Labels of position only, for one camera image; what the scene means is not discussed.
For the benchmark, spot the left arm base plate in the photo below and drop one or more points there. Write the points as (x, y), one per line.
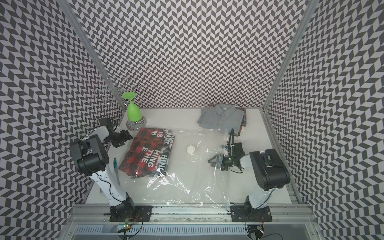
(140, 213)

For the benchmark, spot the plaid flannel shirt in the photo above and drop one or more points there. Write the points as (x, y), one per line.
(244, 120)

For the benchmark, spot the red black printed shirt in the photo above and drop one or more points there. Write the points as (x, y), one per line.
(149, 154)

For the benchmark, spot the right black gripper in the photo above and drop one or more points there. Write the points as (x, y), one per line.
(212, 163)

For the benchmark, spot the clear plastic vacuum bag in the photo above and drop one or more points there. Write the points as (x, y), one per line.
(190, 180)

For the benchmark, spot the aluminium front rail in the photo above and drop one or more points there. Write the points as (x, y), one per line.
(183, 214)

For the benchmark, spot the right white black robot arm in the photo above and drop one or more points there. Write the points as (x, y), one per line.
(267, 170)

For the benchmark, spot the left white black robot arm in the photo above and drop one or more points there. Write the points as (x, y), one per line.
(91, 159)

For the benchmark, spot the white vacuum bag valve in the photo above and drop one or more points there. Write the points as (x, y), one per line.
(190, 149)

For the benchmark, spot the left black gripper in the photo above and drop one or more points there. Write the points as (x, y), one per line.
(126, 136)

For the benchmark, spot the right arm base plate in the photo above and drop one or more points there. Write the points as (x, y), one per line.
(242, 214)

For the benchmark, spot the dark grey garment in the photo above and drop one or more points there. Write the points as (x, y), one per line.
(221, 117)

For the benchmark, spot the green plastic wine glass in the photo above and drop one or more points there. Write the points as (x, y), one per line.
(133, 111)

